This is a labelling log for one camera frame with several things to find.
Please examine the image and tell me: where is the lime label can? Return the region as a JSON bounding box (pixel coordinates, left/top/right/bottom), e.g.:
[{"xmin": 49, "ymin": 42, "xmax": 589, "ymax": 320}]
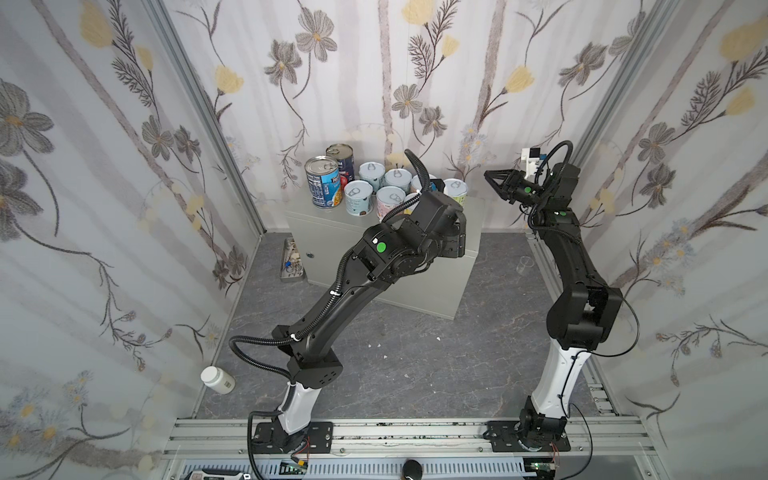
[{"xmin": 443, "ymin": 178, "xmax": 468, "ymax": 205}]

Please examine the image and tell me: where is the orange label can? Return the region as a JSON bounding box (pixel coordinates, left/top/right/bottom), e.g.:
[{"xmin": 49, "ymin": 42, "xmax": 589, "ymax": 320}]
[{"xmin": 410, "ymin": 174, "xmax": 438, "ymax": 193}]

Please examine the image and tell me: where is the red label can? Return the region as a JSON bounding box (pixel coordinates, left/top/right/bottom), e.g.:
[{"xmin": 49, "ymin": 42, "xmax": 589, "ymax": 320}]
[{"xmin": 376, "ymin": 186, "xmax": 407, "ymax": 221}]

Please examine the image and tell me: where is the green label can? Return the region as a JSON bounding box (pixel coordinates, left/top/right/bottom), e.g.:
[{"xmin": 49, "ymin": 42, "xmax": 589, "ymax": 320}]
[{"xmin": 358, "ymin": 161, "xmax": 386, "ymax": 192}]

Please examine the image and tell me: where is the teal label can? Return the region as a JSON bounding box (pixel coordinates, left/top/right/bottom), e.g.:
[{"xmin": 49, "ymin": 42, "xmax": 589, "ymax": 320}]
[{"xmin": 343, "ymin": 180, "xmax": 374, "ymax": 217}]

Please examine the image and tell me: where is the dark chopped tomatoes can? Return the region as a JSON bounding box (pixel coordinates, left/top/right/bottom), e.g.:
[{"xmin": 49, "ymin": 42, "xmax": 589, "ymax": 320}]
[{"xmin": 326, "ymin": 143, "xmax": 355, "ymax": 187}]

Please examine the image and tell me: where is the blue label tall can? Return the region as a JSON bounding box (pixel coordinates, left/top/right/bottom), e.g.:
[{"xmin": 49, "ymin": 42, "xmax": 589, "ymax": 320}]
[{"xmin": 305, "ymin": 156, "xmax": 343, "ymax": 209}]

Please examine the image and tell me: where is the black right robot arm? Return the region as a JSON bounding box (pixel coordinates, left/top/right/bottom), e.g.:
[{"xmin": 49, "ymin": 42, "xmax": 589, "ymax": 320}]
[{"xmin": 484, "ymin": 162, "xmax": 623, "ymax": 449}]

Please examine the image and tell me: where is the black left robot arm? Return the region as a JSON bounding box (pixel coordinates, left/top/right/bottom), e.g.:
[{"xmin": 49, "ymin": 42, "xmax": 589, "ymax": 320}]
[{"xmin": 272, "ymin": 191, "xmax": 466, "ymax": 436}]

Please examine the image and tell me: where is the grey metal cabinet box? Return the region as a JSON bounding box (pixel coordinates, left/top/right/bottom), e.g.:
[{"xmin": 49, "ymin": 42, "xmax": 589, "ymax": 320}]
[{"xmin": 284, "ymin": 191, "xmax": 486, "ymax": 320}]

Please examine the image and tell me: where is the metal instrument tray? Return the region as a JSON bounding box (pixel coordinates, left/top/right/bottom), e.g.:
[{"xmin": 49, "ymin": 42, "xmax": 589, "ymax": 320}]
[{"xmin": 279, "ymin": 236, "xmax": 305, "ymax": 282}]

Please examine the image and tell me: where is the white pill bottle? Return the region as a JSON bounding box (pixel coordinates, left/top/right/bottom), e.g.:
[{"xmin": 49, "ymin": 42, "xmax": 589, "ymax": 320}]
[{"xmin": 200, "ymin": 365, "xmax": 236, "ymax": 395}]

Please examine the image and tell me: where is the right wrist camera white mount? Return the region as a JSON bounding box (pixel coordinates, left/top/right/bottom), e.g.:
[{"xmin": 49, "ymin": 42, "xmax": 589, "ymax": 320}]
[{"xmin": 520, "ymin": 147, "xmax": 546, "ymax": 181}]

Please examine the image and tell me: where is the aluminium corner frame right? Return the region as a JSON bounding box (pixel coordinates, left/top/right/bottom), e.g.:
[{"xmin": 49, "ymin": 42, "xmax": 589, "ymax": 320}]
[{"xmin": 533, "ymin": 0, "xmax": 688, "ymax": 229}]

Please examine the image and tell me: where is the aluminium corner frame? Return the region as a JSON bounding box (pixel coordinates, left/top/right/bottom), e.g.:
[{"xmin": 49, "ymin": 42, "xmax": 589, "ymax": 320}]
[
  {"xmin": 533, "ymin": 0, "xmax": 688, "ymax": 229},
  {"xmin": 142, "ymin": 0, "xmax": 267, "ymax": 237}
]

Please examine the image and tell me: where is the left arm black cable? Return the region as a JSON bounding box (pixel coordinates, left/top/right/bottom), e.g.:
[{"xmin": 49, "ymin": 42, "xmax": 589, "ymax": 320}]
[{"xmin": 227, "ymin": 148, "xmax": 433, "ymax": 480}]

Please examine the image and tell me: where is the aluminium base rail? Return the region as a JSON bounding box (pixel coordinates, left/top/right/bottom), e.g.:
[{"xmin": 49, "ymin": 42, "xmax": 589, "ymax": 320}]
[{"xmin": 162, "ymin": 417, "xmax": 670, "ymax": 479}]

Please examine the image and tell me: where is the aluminium corner frame left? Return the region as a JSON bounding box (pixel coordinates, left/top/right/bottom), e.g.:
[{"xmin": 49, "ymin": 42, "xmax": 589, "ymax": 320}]
[{"xmin": 142, "ymin": 0, "xmax": 267, "ymax": 237}]

